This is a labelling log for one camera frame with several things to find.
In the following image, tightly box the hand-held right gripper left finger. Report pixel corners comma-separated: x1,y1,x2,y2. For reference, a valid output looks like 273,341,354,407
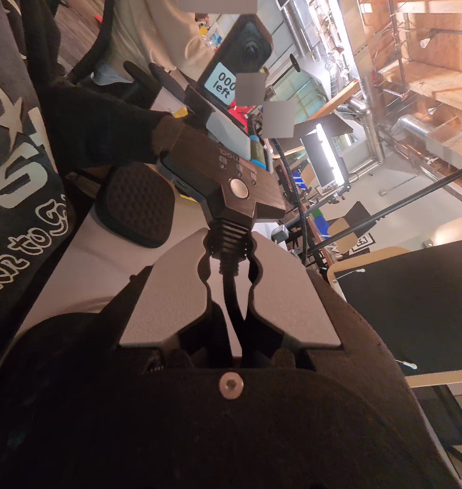
118,228,216,350

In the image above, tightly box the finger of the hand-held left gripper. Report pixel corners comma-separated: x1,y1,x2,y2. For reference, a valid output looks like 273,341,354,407
206,108,254,162

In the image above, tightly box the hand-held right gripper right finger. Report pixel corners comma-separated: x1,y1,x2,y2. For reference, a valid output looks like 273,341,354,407
242,231,341,350

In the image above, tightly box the black hdmi switch box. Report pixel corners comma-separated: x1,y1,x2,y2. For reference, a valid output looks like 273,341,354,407
158,121,287,367

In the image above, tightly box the person's left forearm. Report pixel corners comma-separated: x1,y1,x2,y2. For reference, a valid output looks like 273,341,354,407
36,76,166,172

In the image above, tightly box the person's left hand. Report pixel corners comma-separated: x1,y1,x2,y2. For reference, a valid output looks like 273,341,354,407
151,113,186,154

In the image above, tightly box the small black tan-edged panel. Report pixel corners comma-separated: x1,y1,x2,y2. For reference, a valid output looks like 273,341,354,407
327,200,370,255

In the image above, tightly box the black white marker sign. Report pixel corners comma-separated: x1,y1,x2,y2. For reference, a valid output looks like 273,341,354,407
350,232,375,253

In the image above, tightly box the led light panel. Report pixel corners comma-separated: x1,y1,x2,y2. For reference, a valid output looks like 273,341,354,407
300,121,352,193

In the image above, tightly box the black dimpled pad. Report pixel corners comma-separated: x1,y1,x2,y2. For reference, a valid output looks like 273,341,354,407
94,162,177,250

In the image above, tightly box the black wood-trimmed divider panel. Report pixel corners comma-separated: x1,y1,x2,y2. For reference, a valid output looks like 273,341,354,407
326,237,462,387

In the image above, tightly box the black stand pole with disc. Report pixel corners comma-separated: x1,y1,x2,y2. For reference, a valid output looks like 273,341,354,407
306,129,462,254

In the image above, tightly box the silver air duct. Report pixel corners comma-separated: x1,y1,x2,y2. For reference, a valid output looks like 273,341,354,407
343,82,462,165

